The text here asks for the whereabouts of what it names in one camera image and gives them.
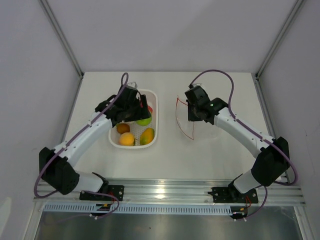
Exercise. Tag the aluminium mounting rail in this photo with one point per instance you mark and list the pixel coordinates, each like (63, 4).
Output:
(195, 192)

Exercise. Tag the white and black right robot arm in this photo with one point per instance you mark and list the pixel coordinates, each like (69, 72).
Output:
(270, 154)

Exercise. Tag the clear zip bag orange zipper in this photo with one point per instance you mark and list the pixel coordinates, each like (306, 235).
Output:
(193, 130)

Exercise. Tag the orange apricot fruit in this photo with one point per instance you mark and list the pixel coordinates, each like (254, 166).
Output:
(127, 139)

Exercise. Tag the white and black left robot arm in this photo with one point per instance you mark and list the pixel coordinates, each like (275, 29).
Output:
(56, 166)

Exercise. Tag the yellow green mango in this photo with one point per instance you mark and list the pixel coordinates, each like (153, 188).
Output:
(147, 136)

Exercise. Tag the brown kiwi fruit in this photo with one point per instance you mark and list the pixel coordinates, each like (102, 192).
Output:
(122, 128)

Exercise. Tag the aluminium frame post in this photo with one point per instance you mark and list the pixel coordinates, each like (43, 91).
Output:
(52, 19)
(280, 36)

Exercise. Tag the right aluminium frame post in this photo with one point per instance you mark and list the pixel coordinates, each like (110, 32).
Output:
(280, 36)

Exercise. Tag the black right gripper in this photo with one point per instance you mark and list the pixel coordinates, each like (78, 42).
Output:
(191, 117)

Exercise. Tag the white slotted cable duct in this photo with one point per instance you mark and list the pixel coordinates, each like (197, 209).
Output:
(130, 208)

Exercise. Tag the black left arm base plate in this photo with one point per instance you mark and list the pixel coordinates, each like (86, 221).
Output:
(112, 190)

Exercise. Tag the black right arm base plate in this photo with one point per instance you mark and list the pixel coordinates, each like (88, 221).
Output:
(229, 195)

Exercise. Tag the left aluminium frame post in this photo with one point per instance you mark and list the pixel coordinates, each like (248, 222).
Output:
(52, 19)

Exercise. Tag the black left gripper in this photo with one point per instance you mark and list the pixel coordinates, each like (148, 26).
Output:
(145, 112)

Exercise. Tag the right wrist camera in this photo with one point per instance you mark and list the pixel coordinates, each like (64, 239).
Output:
(197, 84)

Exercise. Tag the white perforated plastic basket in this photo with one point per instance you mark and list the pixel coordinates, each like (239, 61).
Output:
(137, 130)

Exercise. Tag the red peach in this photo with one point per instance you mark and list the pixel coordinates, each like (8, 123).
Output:
(150, 109)

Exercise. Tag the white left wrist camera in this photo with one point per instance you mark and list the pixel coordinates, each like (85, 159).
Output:
(133, 84)

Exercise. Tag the green apple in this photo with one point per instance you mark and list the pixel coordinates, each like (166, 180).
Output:
(144, 122)

